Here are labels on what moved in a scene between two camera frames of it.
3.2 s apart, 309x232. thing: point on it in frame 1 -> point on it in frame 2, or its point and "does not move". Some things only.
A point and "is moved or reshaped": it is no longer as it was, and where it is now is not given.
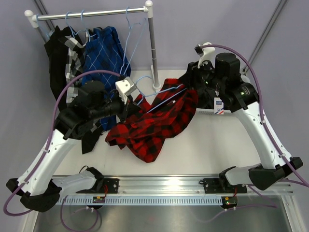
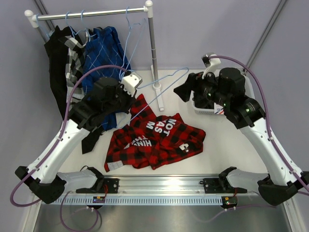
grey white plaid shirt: x=74 y=64 does not move
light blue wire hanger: x=143 y=21 does not move
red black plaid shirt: x=143 y=131 is moved or reshaped
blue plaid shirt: x=104 y=51 does not move
